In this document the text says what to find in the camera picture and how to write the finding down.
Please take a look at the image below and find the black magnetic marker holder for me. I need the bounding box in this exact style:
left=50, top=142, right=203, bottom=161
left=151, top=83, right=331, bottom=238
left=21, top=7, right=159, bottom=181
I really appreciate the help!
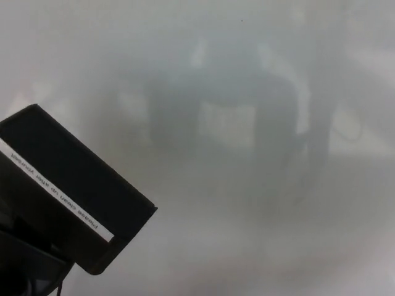
left=0, top=104, right=159, bottom=276

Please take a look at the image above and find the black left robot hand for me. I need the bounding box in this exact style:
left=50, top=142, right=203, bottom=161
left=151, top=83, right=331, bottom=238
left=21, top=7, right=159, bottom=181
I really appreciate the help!
left=0, top=215, right=75, bottom=296

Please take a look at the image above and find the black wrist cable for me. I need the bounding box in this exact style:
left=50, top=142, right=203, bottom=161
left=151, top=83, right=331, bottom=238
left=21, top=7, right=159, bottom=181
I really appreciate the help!
left=55, top=270, right=66, bottom=296

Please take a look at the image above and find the white whiteboard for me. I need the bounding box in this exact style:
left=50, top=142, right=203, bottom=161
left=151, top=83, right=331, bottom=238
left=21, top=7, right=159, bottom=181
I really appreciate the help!
left=0, top=0, right=395, bottom=296

